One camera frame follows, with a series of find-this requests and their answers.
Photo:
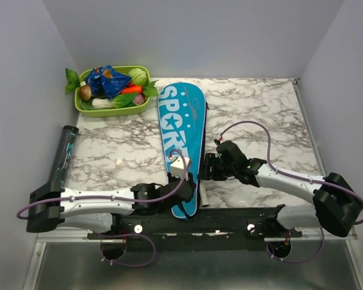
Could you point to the black shuttlecock tube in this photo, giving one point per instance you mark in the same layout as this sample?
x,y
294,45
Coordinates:
x,y
62,159

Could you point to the blue badminton racket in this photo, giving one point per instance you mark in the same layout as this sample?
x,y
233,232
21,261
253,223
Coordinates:
x,y
203,196

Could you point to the pink onion toy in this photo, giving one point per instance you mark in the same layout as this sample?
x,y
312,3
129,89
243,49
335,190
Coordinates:
x,y
139,100

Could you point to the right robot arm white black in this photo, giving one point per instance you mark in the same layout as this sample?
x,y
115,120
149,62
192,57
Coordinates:
x,y
330,203

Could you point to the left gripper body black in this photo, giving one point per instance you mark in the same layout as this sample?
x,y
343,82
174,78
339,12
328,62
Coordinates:
x,y
172,179

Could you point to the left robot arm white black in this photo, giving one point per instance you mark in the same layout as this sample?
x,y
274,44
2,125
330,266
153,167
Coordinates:
x,y
51,206

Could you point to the green leaf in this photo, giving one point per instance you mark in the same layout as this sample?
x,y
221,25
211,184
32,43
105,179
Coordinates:
x,y
73,80
150,90

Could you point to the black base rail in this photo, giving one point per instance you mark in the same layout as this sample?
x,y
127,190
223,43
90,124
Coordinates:
x,y
212,229

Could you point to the green leaf right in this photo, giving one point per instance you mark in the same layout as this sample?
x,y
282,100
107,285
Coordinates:
x,y
150,90

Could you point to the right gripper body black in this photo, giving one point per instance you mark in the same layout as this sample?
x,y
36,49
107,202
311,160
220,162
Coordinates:
x,y
219,170

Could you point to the blue racket cover bag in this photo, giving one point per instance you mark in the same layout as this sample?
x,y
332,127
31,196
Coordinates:
x,y
182,112

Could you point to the orange carrot toy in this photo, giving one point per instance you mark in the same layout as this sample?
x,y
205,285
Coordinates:
x,y
132,90

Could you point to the green plastic basket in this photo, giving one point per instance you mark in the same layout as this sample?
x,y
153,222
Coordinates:
x,y
114,112

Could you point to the green leaf left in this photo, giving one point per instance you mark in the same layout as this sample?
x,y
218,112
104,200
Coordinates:
x,y
73,80

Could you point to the blue snack bag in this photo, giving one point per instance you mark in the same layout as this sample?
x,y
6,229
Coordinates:
x,y
106,81

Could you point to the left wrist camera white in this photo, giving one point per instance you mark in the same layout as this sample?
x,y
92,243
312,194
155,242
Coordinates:
x,y
179,166

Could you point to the green leafy vegetable toy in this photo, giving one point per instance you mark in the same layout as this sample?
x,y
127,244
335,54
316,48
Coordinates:
x,y
123,100

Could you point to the green cabbage toy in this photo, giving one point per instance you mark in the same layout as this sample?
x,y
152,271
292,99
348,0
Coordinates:
x,y
138,77

